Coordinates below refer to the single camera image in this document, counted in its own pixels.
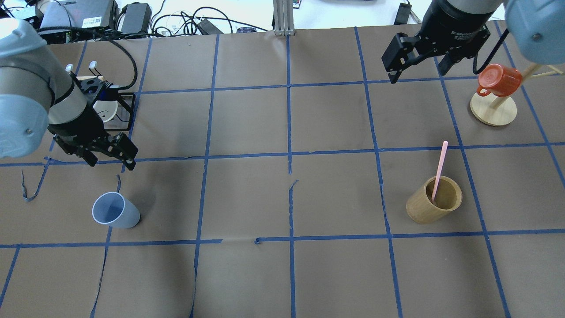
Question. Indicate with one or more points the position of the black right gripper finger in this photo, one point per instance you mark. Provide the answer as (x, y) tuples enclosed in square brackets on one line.
[(395, 57), (445, 65)]

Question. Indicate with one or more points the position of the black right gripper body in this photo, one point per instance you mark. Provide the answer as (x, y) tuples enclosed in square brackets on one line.
[(457, 27)]

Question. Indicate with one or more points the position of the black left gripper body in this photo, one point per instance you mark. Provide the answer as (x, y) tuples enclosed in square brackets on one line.
[(76, 125)]

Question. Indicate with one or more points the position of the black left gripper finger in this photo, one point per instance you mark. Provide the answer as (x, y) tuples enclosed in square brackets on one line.
[(126, 151), (88, 157)]

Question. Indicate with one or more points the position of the light blue plastic cup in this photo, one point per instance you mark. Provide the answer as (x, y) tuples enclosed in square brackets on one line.
[(113, 209)]

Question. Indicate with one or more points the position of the pink chopstick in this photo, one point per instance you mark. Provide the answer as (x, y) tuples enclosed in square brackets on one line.
[(440, 166)]

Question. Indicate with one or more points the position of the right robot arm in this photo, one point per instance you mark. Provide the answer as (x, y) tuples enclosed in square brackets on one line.
[(537, 26)]

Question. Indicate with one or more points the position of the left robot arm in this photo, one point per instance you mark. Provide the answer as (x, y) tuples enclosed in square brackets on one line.
[(37, 95)]

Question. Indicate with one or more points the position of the white cup on rack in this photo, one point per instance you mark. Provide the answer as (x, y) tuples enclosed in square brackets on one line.
[(106, 110)]

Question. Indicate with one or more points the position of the bamboo chopstick holder cup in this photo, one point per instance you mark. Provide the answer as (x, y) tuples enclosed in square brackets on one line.
[(424, 206)]

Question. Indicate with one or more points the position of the red mug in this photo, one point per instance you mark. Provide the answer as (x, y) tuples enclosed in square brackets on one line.
[(499, 80)]

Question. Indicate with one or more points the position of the grey electronics box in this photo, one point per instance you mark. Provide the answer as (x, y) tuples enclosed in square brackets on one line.
[(90, 14)]

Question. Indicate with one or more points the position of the black power adapter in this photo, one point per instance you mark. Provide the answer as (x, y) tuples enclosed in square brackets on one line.
[(135, 18)]

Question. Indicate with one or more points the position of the black wire cup rack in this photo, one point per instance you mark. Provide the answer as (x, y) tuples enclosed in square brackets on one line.
[(121, 110)]

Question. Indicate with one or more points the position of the aluminium frame post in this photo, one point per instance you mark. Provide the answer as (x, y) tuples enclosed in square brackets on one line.
[(283, 17)]

